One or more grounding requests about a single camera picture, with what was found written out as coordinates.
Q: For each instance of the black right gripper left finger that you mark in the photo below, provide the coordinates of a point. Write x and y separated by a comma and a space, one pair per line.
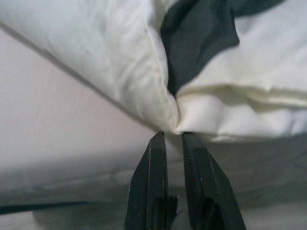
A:
146, 191

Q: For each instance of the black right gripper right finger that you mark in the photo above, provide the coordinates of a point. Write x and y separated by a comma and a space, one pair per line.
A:
206, 191

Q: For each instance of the cream cartoon print quilt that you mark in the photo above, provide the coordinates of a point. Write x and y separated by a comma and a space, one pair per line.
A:
96, 48

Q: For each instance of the beige sheeted mattress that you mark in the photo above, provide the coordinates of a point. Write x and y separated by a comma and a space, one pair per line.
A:
48, 119

